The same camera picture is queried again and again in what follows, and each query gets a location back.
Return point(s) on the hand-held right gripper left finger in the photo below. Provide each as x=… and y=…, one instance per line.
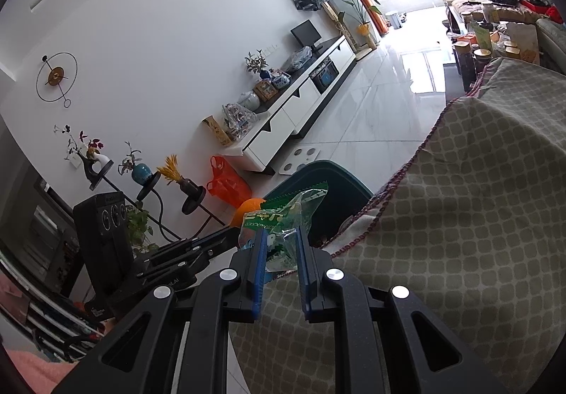
x=258, y=279

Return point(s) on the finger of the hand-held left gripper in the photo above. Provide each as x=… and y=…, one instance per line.
x=199, y=243
x=199, y=259

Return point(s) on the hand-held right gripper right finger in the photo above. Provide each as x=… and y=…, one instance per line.
x=307, y=283

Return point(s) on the green clear plastic wrapper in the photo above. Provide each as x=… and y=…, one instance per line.
x=287, y=217

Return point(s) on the dark green trash bin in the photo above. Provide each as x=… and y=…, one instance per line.
x=340, y=199

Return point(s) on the person's left forearm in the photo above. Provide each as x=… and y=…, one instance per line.
x=31, y=372

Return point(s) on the green leafy plant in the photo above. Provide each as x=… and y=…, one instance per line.
x=139, y=226

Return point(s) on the dark display cabinet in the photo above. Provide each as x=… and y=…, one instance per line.
x=48, y=243

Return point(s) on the yellow flowers in black vase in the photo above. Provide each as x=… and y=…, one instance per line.
x=185, y=186

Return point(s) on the orange plastic bag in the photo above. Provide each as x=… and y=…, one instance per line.
x=227, y=184

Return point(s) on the plant in blue vase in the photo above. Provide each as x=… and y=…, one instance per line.
x=141, y=172

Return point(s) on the red leaf branch figurine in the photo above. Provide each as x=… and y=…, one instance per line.
x=93, y=155

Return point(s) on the yellow carton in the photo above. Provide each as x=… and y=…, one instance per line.
x=217, y=130

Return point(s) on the white board with circles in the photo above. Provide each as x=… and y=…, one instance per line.
x=300, y=160

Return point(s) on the clear bag of items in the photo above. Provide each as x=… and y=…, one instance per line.
x=238, y=122

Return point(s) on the patterned tablecloth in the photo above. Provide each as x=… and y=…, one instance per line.
x=442, y=221

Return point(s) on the white ceramic jar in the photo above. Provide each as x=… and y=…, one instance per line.
x=250, y=99

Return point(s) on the white tv cabinet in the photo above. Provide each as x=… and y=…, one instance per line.
x=283, y=111

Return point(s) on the wooden box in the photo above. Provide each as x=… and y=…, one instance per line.
x=264, y=89

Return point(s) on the blue white porcelain jar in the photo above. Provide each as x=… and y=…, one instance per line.
x=281, y=80

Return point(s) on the flower vase on cabinet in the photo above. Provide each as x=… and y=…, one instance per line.
x=257, y=64

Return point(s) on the clear plastic bag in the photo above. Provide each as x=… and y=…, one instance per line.
x=297, y=60

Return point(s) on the black monitor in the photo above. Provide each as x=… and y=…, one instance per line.
x=305, y=33

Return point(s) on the tall plant in yellow pot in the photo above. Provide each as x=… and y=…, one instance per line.
x=365, y=33

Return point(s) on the cluttered coffee table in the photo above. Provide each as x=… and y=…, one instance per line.
x=468, y=62

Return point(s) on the white pedal bin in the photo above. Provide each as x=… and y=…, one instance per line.
x=393, y=20

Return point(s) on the brown paper bag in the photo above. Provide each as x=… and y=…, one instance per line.
x=524, y=42

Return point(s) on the brown ottoman bench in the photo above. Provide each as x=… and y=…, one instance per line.
x=526, y=13

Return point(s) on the green sofa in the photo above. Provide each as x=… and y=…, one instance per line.
x=552, y=33

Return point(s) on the red cloth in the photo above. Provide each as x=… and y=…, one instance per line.
x=556, y=15

